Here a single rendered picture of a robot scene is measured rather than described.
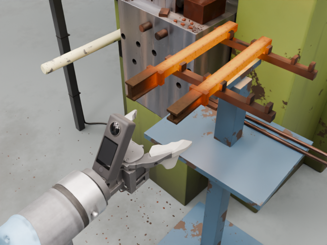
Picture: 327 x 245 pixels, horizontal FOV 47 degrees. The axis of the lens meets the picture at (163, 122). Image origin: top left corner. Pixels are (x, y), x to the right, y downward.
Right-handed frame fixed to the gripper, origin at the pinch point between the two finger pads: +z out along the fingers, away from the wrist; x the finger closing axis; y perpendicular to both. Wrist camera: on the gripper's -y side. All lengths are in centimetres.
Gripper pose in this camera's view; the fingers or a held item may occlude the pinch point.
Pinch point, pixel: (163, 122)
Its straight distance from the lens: 77.9
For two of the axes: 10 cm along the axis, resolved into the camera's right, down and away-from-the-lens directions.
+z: 6.4, -5.1, 5.7
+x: 7.7, 4.3, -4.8
